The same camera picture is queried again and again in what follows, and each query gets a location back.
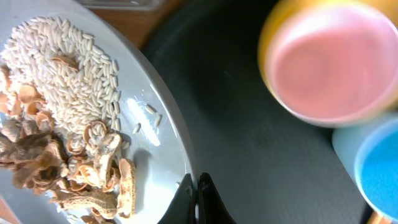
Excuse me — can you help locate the pink cup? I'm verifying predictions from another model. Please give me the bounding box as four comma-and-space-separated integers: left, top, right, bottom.
265, 4, 397, 127

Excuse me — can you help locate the yellow saucer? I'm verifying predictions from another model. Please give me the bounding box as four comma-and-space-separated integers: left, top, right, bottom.
257, 0, 397, 97

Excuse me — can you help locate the round black serving tray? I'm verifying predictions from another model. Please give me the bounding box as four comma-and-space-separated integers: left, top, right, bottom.
144, 0, 372, 223

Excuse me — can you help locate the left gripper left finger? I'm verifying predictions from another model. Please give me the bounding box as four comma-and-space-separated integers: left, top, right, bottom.
158, 174, 196, 224

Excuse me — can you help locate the clear plastic bin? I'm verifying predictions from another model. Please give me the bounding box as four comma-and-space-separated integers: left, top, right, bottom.
76, 0, 167, 11

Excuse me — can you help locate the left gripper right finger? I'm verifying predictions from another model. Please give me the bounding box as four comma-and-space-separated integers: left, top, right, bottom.
197, 172, 236, 224

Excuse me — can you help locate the grey round plate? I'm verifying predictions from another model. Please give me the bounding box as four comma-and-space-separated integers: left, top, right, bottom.
1, 1, 192, 223

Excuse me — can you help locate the peanut shells pile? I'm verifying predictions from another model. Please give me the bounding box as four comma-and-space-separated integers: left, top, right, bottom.
0, 55, 137, 224

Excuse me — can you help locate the white rice pile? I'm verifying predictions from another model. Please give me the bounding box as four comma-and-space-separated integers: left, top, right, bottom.
1, 17, 126, 154

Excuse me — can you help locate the light blue cup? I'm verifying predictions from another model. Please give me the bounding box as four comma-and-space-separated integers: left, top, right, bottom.
332, 112, 397, 222

